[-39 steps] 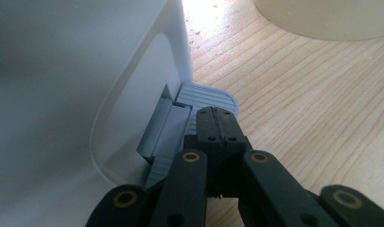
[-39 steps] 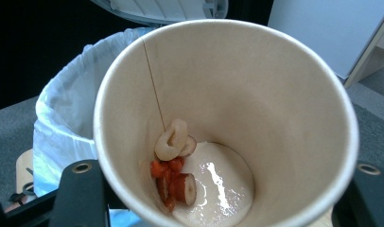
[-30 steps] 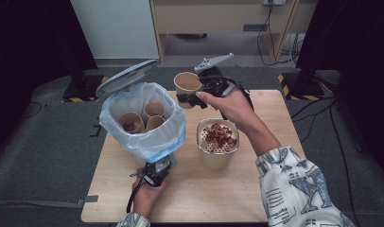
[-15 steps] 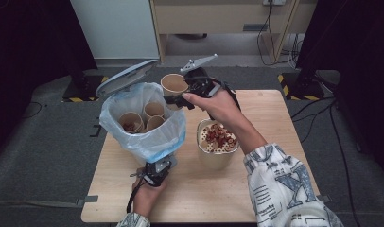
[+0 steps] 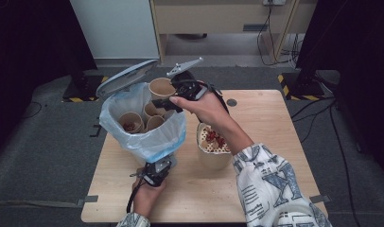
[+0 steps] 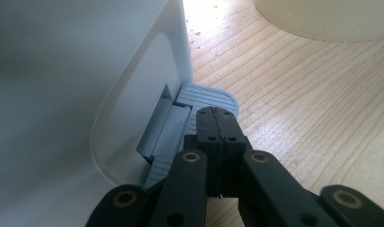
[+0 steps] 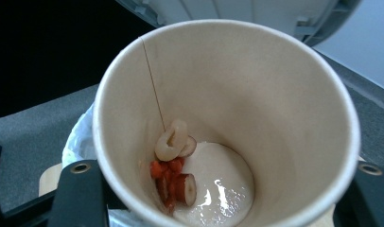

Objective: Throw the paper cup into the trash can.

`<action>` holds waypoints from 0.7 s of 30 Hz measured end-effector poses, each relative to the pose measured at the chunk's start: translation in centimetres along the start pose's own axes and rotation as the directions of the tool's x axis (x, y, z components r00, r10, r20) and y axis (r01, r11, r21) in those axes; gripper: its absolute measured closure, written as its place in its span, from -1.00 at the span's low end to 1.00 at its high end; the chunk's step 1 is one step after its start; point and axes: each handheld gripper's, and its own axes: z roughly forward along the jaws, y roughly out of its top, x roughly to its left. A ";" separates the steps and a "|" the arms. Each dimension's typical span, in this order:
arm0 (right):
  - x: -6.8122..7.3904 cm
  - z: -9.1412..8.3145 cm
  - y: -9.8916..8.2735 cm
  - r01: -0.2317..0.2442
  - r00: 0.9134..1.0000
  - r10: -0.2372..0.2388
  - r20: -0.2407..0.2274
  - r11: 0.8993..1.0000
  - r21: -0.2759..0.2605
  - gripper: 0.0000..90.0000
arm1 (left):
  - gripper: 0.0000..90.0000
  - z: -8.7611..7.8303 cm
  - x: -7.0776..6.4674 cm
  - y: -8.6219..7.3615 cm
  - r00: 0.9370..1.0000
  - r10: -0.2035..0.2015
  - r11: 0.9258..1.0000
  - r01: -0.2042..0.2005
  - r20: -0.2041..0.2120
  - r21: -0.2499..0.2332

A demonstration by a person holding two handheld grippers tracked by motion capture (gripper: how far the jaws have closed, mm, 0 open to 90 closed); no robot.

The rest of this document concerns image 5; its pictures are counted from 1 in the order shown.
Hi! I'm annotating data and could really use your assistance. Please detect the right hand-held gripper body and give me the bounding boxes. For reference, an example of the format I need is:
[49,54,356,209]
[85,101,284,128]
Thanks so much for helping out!
[166,57,215,102]

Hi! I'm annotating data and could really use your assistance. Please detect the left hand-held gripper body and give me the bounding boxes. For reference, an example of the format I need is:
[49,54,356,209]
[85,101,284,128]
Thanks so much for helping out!
[129,154,178,187]

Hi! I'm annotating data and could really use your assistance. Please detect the brown paper cup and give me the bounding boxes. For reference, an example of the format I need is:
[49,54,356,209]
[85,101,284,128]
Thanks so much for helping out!
[142,101,166,122]
[145,114,166,132]
[118,111,146,135]
[148,77,177,102]

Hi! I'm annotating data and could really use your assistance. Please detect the gray pedal trash bin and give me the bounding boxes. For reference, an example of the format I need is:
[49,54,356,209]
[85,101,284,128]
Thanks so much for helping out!
[95,59,179,167]

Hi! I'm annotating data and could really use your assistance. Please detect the person's left hand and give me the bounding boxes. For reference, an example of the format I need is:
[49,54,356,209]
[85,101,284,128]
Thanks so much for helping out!
[131,180,166,218]

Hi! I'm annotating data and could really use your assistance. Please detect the person's right hand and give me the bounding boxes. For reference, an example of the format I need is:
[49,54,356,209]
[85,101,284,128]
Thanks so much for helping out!
[168,90,236,131]

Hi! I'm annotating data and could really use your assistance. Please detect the pale blue plastic bin bag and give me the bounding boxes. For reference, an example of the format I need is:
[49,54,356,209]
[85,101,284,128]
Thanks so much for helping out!
[98,81,187,164]

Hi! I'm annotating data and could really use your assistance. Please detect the red food scraps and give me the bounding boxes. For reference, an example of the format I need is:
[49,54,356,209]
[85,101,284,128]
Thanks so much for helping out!
[201,126,228,151]

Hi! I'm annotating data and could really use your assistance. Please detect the cream strainer bucket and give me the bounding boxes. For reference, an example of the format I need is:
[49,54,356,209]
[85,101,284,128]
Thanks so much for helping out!
[196,122,234,172]

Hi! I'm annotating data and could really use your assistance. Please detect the light wooden desk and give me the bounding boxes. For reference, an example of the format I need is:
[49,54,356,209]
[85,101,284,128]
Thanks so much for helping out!
[148,0,319,64]

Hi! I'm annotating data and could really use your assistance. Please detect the gray tape strip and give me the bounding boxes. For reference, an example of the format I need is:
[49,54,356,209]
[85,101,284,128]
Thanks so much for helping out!
[308,194,333,204]
[76,195,99,208]

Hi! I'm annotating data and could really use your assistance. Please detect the black stand with striped base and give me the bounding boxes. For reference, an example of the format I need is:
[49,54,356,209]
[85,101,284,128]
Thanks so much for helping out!
[61,0,110,104]
[276,0,343,102]

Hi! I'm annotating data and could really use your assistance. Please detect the white panel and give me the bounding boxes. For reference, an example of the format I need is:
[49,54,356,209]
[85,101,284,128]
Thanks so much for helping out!
[69,0,161,61]

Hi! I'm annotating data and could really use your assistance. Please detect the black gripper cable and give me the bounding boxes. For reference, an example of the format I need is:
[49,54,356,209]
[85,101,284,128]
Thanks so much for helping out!
[126,179,145,214]
[207,82,230,115]

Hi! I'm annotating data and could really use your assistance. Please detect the black hanging cable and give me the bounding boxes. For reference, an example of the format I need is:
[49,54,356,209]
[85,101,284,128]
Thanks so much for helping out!
[255,0,297,67]

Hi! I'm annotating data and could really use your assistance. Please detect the black floor cable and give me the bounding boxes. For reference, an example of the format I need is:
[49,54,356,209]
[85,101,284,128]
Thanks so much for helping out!
[289,96,362,227]
[20,100,44,120]

